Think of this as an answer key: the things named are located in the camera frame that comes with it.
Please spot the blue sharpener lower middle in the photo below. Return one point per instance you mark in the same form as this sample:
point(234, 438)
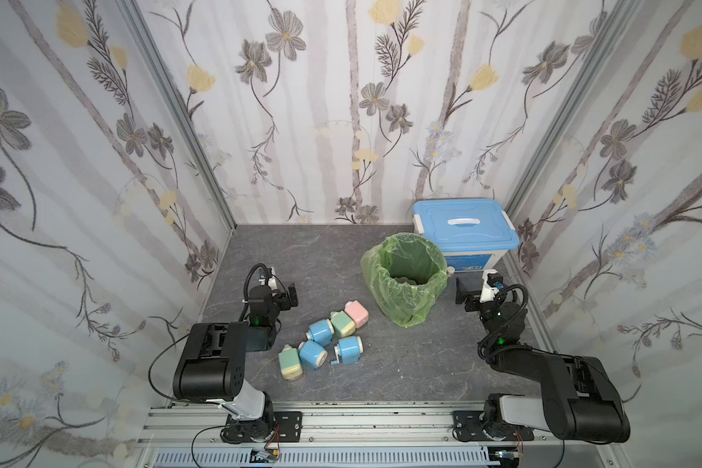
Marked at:
point(312, 354)

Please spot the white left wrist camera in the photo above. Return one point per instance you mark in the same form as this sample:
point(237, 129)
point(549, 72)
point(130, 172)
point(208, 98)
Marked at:
point(274, 282)

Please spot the blue sharpener with crank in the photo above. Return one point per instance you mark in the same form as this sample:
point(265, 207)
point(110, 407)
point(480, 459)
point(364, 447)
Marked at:
point(348, 350)

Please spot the green bagged trash bin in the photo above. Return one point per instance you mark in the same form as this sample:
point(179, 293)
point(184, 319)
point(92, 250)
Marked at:
point(406, 274)

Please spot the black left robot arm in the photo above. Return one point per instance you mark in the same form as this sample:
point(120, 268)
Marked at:
point(212, 366)

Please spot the blue sharpener upper middle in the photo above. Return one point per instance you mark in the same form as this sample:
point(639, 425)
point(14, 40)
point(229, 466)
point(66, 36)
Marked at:
point(322, 332)

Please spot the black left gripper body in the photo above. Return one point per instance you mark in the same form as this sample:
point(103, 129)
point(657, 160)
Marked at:
point(290, 295)

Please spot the blue lidded storage box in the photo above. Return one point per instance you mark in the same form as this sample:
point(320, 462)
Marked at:
point(472, 234)

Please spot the green yellow sharpener leftmost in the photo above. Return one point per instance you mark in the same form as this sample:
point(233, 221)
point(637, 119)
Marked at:
point(289, 363)

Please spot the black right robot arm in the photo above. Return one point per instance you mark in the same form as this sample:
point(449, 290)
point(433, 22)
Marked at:
point(577, 400)

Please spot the green yellow pencil sharpener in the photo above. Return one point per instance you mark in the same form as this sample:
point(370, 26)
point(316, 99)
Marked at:
point(343, 325)

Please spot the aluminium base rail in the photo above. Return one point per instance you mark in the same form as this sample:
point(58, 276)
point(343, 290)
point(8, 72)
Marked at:
point(360, 434)

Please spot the pink pencil sharpener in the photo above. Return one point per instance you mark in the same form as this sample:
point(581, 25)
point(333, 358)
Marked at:
point(358, 313)

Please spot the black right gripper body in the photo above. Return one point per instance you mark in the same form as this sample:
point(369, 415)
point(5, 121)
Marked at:
point(468, 290)

